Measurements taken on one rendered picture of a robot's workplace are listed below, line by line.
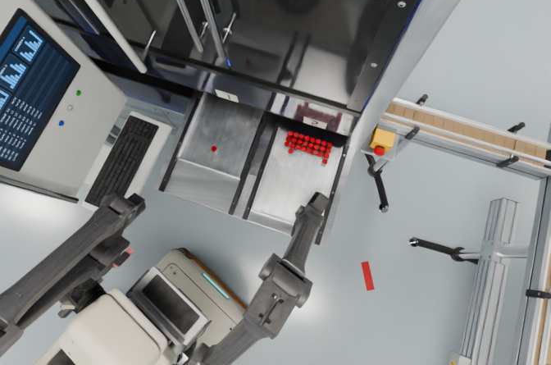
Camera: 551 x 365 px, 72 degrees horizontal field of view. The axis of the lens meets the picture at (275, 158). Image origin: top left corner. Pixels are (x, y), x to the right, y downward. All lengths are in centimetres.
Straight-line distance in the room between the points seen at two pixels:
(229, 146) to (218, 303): 89
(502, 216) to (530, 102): 114
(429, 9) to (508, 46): 234
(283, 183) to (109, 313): 75
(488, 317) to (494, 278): 17
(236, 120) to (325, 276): 117
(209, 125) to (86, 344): 88
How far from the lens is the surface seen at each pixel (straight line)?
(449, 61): 287
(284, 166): 148
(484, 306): 197
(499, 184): 270
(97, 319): 106
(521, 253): 184
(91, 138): 167
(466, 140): 158
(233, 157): 150
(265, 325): 79
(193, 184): 151
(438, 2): 76
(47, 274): 94
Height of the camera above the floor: 232
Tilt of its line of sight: 75 degrees down
